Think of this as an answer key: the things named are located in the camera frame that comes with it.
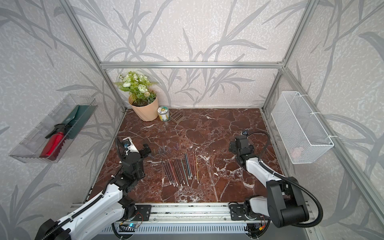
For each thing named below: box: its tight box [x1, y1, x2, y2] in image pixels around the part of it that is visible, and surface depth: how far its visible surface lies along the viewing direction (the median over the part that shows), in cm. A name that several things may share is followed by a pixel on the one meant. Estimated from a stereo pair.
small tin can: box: [157, 106, 170, 122], surface depth 111 cm
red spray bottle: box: [39, 124, 72, 161], surface depth 60 cm
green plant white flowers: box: [114, 71, 159, 106], surface depth 100 cm
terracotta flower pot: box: [128, 95, 159, 122], surface depth 104 cm
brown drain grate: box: [170, 111, 184, 124], surface depth 115 cm
